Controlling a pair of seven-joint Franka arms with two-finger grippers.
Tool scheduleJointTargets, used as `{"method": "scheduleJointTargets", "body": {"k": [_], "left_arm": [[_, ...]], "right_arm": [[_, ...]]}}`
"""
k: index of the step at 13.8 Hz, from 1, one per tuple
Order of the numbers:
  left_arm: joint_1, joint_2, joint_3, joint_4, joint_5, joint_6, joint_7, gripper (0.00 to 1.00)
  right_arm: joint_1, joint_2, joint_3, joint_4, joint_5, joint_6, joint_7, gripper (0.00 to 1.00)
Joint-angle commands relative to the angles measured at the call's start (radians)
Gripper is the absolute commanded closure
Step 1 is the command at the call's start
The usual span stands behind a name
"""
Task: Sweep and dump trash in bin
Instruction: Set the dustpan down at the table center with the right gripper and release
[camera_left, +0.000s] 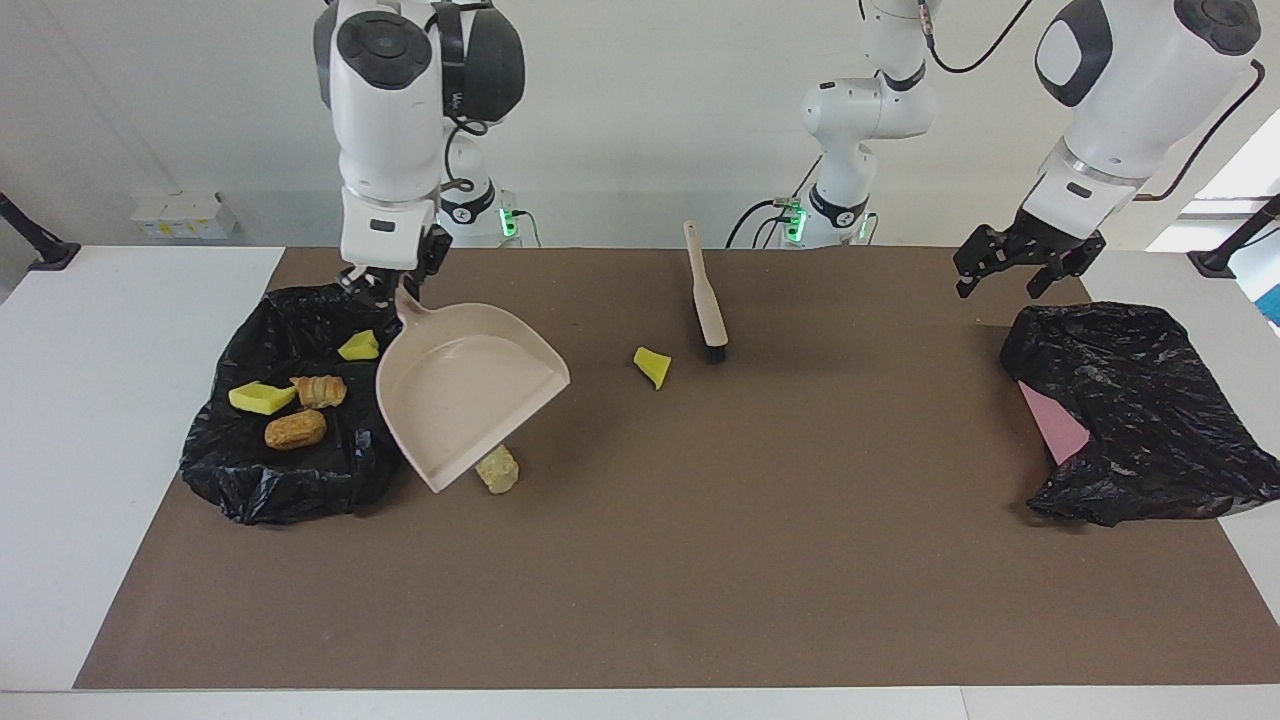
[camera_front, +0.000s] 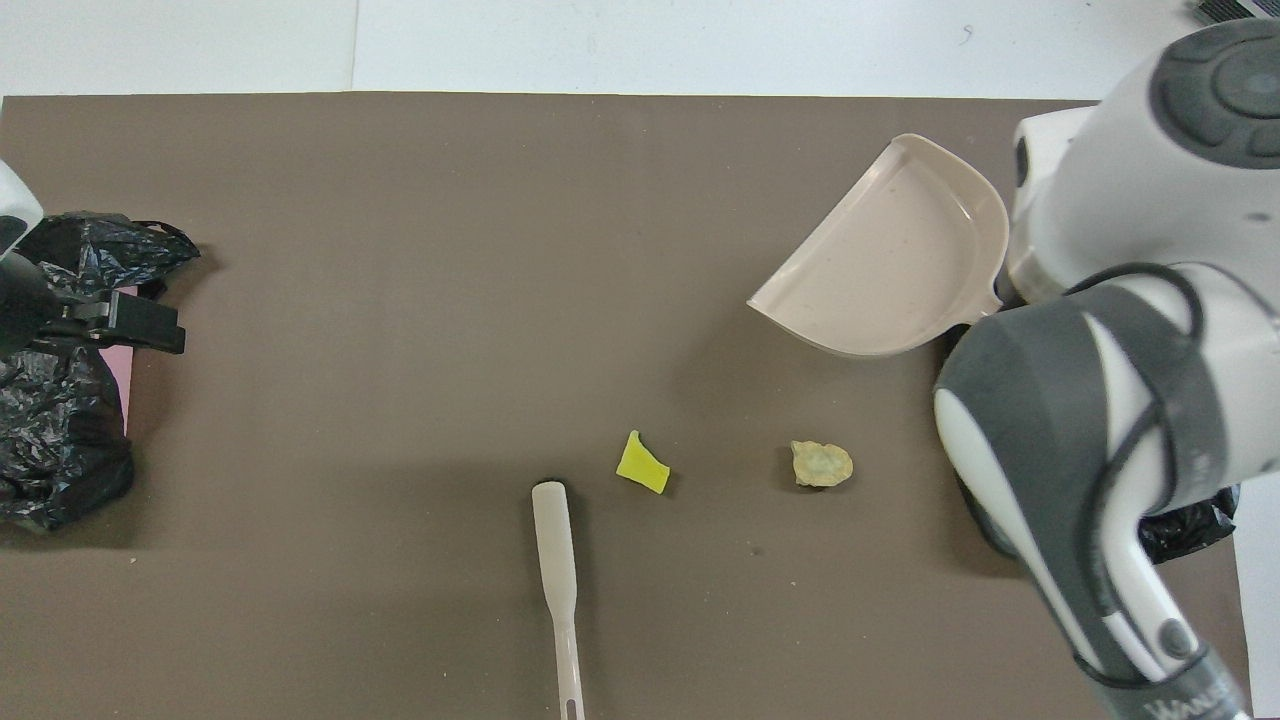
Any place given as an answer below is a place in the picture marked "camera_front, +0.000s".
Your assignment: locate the beige hand brush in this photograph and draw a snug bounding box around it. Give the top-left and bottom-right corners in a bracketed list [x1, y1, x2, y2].
[531, 480, 586, 720]

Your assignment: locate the pale cracker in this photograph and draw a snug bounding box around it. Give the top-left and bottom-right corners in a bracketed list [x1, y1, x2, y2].
[790, 440, 855, 489]

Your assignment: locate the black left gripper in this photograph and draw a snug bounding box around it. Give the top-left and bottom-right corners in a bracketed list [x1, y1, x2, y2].
[0, 257, 187, 357]

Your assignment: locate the small yellow sponge piece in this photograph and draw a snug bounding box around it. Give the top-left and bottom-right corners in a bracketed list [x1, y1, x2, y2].
[615, 430, 672, 495]

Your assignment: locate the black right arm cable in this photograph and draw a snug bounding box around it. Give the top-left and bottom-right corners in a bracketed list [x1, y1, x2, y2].
[1060, 262, 1216, 681]

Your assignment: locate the brown table mat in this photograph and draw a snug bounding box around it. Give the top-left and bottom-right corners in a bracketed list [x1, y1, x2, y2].
[0, 92, 1256, 720]

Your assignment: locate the pink bin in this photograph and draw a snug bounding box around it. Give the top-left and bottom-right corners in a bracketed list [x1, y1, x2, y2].
[100, 285, 139, 436]

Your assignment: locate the beige dustpan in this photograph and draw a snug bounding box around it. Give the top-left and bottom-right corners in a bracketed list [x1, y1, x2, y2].
[746, 133, 1011, 359]

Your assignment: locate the black bag over pink bin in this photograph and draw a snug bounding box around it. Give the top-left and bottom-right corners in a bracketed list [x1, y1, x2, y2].
[0, 212, 201, 531]

